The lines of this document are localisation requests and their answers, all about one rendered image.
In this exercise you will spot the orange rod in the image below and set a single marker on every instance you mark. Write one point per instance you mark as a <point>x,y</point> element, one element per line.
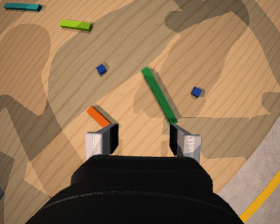
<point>96,115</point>

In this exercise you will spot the turquoise rod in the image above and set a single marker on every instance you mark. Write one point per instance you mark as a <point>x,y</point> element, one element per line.
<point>23,6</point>

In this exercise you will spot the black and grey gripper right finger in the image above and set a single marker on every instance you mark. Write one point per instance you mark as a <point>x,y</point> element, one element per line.
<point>184,144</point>

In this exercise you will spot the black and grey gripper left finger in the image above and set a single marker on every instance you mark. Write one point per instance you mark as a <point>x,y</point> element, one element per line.
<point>104,141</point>

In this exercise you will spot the small blue cube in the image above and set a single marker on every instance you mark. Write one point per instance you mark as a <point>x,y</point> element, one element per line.
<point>196,92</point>
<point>101,69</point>

